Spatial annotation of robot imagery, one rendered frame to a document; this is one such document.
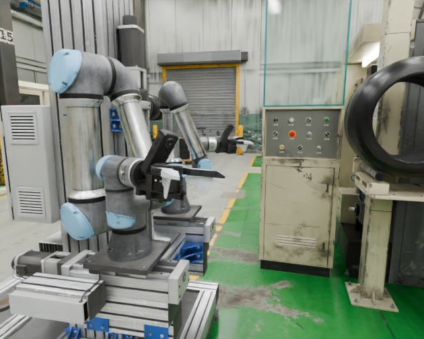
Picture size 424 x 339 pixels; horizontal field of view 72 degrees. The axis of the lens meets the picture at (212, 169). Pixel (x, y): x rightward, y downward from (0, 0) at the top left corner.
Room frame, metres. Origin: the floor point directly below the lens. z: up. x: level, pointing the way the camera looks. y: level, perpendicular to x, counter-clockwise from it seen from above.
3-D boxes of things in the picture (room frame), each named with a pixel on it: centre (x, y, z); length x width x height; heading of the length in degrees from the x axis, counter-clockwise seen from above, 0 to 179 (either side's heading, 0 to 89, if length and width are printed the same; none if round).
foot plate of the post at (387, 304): (1.80, -1.06, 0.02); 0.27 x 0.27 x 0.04; 74
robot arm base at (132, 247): (0.97, 0.29, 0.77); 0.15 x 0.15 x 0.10
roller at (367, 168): (1.58, -0.88, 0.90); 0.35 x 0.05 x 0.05; 164
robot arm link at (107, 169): (0.77, 0.25, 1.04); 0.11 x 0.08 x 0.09; 53
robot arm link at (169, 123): (1.58, 0.22, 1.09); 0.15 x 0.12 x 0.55; 14
